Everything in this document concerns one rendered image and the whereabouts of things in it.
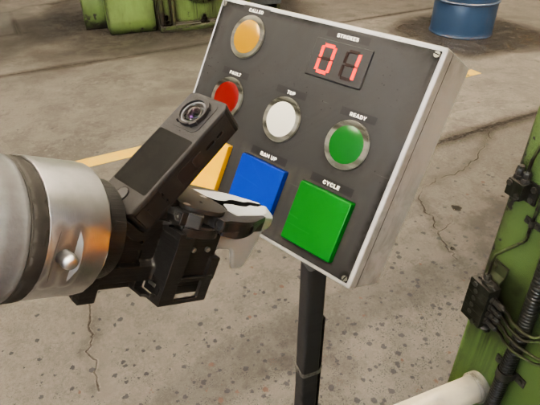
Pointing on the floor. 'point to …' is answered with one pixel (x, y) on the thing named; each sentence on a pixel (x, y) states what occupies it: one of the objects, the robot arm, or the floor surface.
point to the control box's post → (308, 333)
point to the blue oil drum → (464, 18)
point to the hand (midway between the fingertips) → (263, 209)
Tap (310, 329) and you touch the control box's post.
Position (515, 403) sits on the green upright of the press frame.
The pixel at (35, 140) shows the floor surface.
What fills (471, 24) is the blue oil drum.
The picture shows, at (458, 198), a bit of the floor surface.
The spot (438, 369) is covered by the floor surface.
